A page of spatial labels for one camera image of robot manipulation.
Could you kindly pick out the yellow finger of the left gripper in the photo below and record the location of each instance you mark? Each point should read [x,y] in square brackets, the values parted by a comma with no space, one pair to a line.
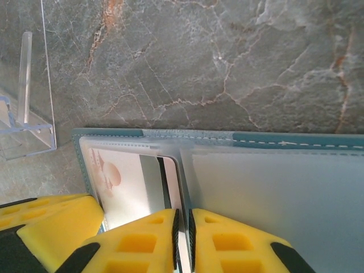
[42,211]
[65,227]

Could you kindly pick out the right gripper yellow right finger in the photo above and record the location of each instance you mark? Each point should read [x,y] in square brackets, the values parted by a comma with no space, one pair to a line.
[233,244]

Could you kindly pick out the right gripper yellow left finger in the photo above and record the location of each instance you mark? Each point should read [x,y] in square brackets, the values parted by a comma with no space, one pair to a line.
[136,241]

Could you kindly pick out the card with magnetic stripe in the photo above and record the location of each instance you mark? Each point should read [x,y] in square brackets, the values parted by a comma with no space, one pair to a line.
[155,185]

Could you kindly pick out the teal leather card holder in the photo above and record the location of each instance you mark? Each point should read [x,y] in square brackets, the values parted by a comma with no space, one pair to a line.
[284,199]

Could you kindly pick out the card with orange sun print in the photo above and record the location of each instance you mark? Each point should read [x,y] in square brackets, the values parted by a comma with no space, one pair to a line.
[113,176]

